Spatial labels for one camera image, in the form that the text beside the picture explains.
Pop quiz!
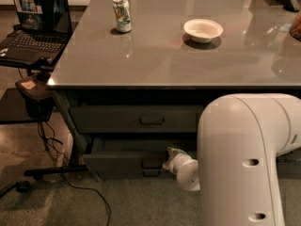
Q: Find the black laptop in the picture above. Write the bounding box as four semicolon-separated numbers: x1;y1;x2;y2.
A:
0;0;72;66

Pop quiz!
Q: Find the black floor cable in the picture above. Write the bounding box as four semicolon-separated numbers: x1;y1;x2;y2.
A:
37;121;113;226

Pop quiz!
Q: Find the white bowl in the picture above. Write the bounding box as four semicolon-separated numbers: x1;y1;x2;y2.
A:
183;19;223;43

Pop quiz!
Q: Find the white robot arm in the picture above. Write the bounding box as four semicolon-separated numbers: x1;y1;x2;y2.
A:
163;93;301;226

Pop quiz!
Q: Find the green white soda can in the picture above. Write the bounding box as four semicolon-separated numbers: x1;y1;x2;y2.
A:
113;0;132;33

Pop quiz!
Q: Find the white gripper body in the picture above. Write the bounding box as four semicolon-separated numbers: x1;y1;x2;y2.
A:
168;151;191;174

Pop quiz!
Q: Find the brown object right edge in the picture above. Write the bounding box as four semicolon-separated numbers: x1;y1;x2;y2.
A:
290;12;301;40

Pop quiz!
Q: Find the black laptop stand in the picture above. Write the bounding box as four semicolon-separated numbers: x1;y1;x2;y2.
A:
0;64;87;198

